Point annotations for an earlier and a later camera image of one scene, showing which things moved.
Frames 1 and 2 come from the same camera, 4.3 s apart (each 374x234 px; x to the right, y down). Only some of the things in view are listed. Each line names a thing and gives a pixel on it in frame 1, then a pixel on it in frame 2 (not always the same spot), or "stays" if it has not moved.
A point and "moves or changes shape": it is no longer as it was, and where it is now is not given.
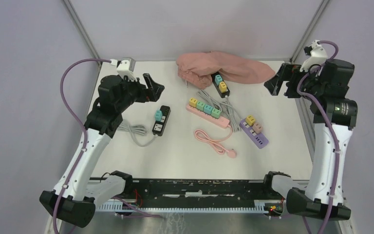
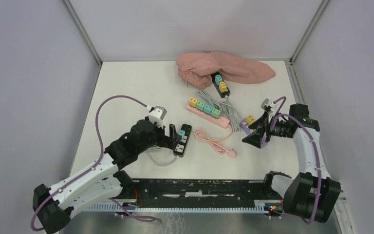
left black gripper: (155, 89) to (166, 141)
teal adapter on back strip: (218, 79) stays
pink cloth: (196, 68) stays
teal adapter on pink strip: (208, 109) stays
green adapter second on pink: (200, 105) stays
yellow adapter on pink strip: (193, 102) stays
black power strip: (161, 116) moves or changes shape
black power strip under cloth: (223, 94) stays
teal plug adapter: (158, 115) moves or changes shape
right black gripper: (288, 71) to (262, 124)
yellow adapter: (250, 120) stays
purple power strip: (259, 139) stays
